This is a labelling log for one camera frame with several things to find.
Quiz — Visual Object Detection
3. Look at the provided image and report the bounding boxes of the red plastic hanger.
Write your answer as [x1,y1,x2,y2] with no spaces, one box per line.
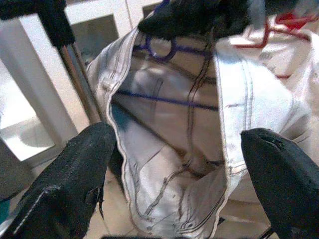
[235,13,317,79]

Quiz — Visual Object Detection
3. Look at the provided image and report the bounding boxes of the light grey white trousers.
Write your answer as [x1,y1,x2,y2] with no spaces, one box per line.
[84,24,300,237]

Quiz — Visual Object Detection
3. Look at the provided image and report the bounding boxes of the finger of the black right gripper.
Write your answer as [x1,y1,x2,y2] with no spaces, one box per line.
[138,0,250,39]

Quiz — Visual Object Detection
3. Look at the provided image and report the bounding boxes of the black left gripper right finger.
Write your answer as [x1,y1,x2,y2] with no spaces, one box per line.
[240,128,319,239]

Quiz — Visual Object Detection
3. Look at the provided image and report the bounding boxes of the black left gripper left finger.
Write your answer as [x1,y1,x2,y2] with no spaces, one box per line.
[0,121,117,239]

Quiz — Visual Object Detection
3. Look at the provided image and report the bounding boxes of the teal floor mat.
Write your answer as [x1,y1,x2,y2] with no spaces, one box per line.
[0,199,10,225]

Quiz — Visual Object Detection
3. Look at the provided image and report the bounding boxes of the black chrome clothes rack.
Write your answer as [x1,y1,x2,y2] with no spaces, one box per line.
[0,0,105,124]

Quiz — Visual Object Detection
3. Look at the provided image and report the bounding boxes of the white glass-door cabinet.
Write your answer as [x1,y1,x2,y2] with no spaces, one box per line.
[0,0,160,170]

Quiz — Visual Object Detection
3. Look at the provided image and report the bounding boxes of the purple plastic hanger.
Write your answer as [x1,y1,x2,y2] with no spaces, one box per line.
[116,0,220,111]

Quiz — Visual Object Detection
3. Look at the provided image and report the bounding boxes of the white shirt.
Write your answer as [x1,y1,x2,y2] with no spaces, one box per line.
[229,12,319,140]

